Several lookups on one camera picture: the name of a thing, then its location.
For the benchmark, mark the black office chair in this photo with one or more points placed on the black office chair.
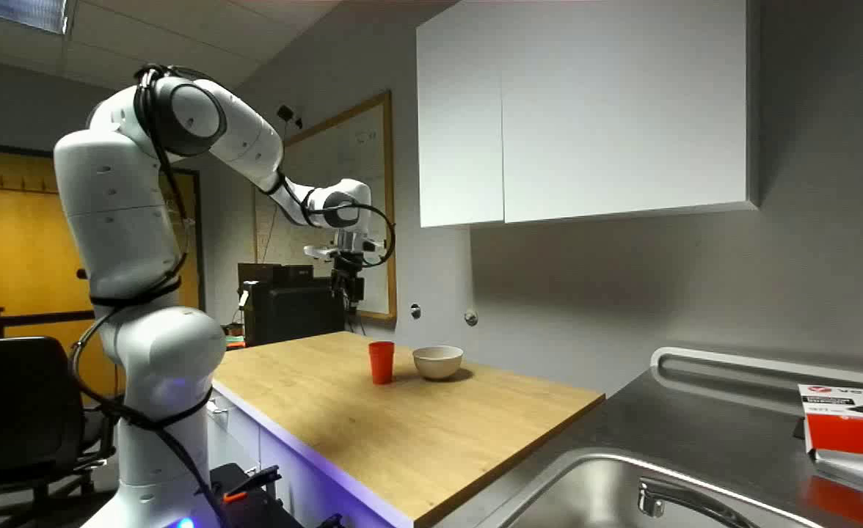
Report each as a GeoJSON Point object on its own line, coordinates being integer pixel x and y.
{"type": "Point", "coordinates": [15, 412]}

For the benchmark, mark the fluorescent ceiling light panel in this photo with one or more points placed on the fluorescent ceiling light panel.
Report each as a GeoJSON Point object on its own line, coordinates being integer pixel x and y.
{"type": "Point", "coordinates": [22, 12]}

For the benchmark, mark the red plastic cup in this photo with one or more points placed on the red plastic cup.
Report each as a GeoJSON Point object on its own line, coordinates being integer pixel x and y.
{"type": "Point", "coordinates": [382, 361]}

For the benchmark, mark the white wall cabinet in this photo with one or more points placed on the white wall cabinet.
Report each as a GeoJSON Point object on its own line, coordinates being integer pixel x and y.
{"type": "Point", "coordinates": [587, 107]}

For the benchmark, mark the white base cabinet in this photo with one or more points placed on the white base cabinet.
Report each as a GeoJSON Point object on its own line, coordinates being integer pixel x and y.
{"type": "Point", "coordinates": [287, 469]}

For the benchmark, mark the small black wall fixture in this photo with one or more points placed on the small black wall fixture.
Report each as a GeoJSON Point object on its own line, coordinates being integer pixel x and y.
{"type": "Point", "coordinates": [290, 113]}

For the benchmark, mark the wood framed whiteboard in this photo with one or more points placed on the wood framed whiteboard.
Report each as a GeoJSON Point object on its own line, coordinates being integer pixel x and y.
{"type": "Point", "coordinates": [360, 147]}

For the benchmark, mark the black countertop appliance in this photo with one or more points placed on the black countertop appliance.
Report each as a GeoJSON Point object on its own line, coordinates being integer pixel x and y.
{"type": "Point", "coordinates": [290, 310]}

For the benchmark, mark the white cabinet door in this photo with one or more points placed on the white cabinet door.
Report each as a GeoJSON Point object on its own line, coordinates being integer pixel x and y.
{"type": "Point", "coordinates": [626, 107]}
{"type": "Point", "coordinates": [460, 117]}

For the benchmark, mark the yellow wooden door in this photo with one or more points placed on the yellow wooden door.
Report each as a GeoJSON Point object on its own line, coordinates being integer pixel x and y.
{"type": "Point", "coordinates": [11, 245]}

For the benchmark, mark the round metal wall knob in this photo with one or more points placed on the round metal wall knob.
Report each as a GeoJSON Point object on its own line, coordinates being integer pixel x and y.
{"type": "Point", "coordinates": [414, 312]}
{"type": "Point", "coordinates": [470, 317]}

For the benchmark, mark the black horizontal bar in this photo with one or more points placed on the black horizontal bar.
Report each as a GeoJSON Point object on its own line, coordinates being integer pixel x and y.
{"type": "Point", "coordinates": [39, 317]}

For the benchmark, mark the white ceramic bowl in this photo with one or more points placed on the white ceramic bowl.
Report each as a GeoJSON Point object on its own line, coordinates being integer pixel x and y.
{"type": "Point", "coordinates": [438, 361]}

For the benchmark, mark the chrome sink faucet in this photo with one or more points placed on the chrome sink faucet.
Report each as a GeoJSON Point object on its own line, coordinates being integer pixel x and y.
{"type": "Point", "coordinates": [659, 497]}

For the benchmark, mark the red and white box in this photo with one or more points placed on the red and white box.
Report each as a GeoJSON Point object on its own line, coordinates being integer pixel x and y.
{"type": "Point", "coordinates": [855, 428]}

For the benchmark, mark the stainless steel sink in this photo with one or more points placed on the stainless steel sink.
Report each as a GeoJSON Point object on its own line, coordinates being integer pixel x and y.
{"type": "Point", "coordinates": [587, 493]}

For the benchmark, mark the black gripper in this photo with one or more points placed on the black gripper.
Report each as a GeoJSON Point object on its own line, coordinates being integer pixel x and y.
{"type": "Point", "coordinates": [351, 270]}

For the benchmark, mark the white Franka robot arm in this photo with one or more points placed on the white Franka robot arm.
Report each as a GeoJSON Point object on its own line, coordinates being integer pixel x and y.
{"type": "Point", "coordinates": [119, 216]}

